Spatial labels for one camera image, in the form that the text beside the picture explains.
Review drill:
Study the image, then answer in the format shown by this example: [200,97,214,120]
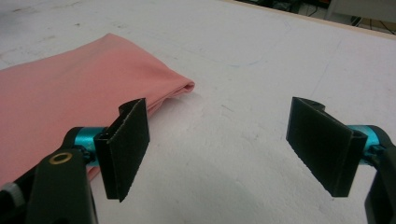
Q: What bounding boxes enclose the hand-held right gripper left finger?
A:
[63,97,150,203]

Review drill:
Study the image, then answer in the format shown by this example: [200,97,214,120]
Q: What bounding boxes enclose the white desk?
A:
[324,0,396,24]

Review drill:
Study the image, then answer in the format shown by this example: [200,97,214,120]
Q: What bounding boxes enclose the white foam mat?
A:
[0,0,396,224]

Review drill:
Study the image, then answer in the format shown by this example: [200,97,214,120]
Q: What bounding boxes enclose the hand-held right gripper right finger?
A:
[285,95,388,198]

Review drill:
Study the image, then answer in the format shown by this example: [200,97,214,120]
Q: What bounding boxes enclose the pink tank top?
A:
[0,33,196,188]

